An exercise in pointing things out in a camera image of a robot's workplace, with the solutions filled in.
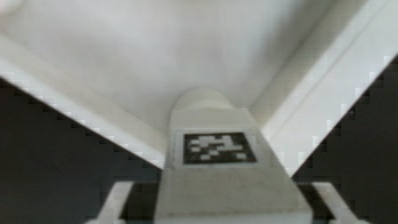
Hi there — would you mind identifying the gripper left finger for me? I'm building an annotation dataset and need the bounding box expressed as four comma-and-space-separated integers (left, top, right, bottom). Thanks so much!
84, 181, 134, 224

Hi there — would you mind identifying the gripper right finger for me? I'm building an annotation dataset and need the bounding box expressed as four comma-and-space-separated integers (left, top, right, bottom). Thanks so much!
313, 182, 372, 224

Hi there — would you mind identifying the white table leg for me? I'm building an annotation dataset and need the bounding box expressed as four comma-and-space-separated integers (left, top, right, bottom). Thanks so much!
155, 88, 313, 224

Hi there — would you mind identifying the white square table top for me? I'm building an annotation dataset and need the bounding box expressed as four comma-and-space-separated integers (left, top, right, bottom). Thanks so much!
0, 0, 398, 171

